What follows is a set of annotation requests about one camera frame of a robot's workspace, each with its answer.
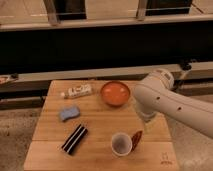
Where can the white ceramic cup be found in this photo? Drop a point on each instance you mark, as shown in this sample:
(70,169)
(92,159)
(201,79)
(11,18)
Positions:
(121,144)

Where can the orange bowl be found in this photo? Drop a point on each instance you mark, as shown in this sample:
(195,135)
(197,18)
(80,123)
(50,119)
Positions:
(115,93)

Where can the black striped box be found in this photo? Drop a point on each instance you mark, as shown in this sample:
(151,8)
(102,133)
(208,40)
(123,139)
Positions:
(74,139)

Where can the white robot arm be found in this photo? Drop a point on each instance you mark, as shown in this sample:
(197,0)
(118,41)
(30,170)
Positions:
(154,94)

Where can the wooden table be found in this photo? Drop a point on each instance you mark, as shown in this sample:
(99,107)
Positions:
(154,152)

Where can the blue sponge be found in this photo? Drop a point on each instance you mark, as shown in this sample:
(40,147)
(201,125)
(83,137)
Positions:
(69,113)

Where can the white tube with label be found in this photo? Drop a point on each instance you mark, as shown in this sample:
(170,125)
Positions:
(77,91)

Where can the black clamp with cable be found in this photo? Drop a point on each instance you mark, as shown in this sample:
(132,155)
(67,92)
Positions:
(186,67)

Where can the grey metal rail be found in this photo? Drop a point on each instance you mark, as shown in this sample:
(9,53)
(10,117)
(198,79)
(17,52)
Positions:
(36,81)

